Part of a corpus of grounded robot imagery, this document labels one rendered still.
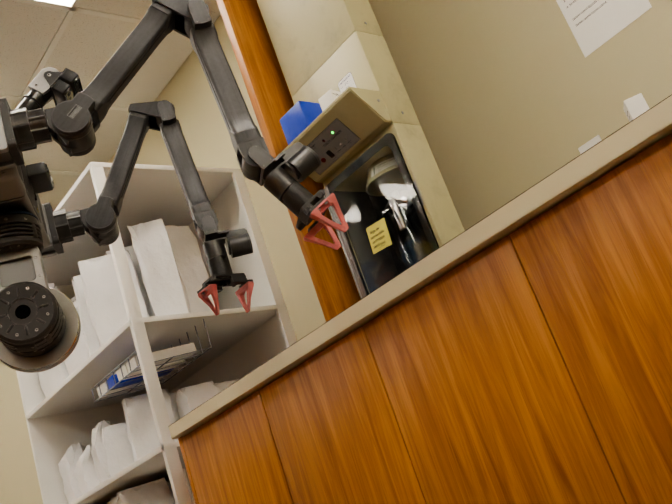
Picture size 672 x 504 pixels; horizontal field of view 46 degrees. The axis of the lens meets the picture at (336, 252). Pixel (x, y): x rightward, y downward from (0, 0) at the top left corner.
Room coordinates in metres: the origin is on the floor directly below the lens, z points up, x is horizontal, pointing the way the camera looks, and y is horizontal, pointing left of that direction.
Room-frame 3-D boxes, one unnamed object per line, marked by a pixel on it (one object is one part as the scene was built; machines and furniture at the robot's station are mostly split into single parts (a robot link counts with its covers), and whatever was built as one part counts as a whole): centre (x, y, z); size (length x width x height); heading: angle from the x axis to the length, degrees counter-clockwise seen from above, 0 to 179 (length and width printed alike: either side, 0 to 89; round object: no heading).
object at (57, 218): (1.89, 0.65, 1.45); 0.09 x 0.08 x 0.12; 16
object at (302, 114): (2.02, -0.04, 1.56); 0.10 x 0.10 x 0.09; 45
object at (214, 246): (1.98, 0.30, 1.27); 0.07 x 0.06 x 0.07; 106
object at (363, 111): (1.96, -0.10, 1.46); 0.32 x 0.11 x 0.10; 45
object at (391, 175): (1.99, -0.14, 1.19); 0.30 x 0.01 x 0.40; 45
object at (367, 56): (2.09, -0.23, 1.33); 0.32 x 0.25 x 0.77; 45
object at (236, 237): (1.99, 0.27, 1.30); 0.11 x 0.09 x 0.12; 106
